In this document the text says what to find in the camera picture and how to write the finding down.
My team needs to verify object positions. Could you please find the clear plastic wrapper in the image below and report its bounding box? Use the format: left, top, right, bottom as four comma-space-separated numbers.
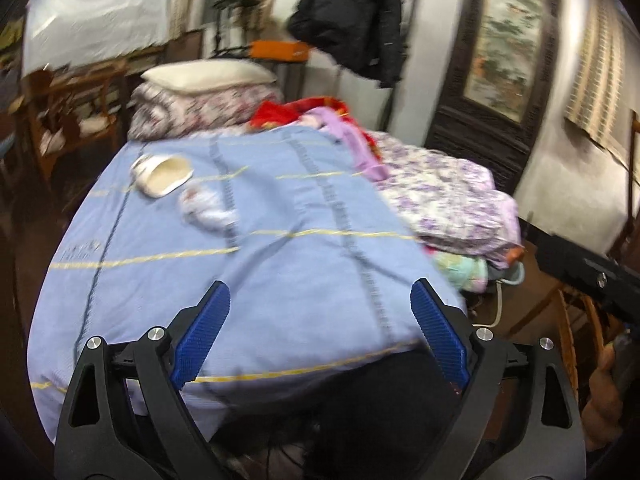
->
178, 184, 238, 231

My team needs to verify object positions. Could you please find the white paper cup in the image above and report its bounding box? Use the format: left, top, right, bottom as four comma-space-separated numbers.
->
130, 154, 193, 198

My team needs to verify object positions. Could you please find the person's hand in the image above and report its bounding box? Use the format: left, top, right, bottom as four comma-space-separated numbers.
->
582, 344, 623, 452

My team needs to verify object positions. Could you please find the wooden chair at right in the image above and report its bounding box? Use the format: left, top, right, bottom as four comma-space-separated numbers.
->
506, 281, 626, 400

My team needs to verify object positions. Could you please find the light blue plastic basin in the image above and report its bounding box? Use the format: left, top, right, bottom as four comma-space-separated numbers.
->
487, 261, 525, 286

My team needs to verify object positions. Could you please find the pastel tie-dye blanket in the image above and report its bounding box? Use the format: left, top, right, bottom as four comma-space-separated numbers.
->
431, 250, 488, 294

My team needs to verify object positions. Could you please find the purple floral duvet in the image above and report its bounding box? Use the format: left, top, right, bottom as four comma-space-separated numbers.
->
371, 131, 521, 270

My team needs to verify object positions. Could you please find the framed landscape painting panel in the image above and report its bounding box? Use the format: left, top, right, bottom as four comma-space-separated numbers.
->
424, 0, 560, 194

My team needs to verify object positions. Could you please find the light blue bed blanket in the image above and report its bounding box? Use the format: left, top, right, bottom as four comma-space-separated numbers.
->
27, 126, 463, 437

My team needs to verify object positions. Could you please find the wooden armchair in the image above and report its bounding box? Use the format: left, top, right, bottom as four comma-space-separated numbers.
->
19, 57, 129, 187

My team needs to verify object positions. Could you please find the floral folded quilt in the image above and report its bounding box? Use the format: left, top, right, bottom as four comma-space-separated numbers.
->
127, 82, 283, 141

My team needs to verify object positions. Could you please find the lilac cloth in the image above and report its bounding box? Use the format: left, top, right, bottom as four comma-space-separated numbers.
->
297, 106, 390, 182

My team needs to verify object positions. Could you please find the cream pillow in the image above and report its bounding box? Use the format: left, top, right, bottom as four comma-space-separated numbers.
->
141, 58, 277, 94

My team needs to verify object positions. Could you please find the black metal stand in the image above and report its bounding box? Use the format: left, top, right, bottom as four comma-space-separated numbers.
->
209, 0, 259, 60

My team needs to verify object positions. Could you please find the black puffer jacket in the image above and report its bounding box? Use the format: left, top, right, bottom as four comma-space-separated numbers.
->
286, 0, 404, 88

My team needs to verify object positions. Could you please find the orange box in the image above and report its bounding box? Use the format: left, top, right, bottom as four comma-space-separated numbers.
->
248, 40, 310, 63

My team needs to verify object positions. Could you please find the white cloth cover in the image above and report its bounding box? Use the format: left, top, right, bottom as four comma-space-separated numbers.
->
22, 0, 169, 74

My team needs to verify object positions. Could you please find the white power cable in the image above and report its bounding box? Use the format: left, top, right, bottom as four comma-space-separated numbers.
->
470, 278, 505, 330

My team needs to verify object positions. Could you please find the striped wall hanging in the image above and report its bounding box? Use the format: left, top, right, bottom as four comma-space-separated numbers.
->
564, 0, 625, 153

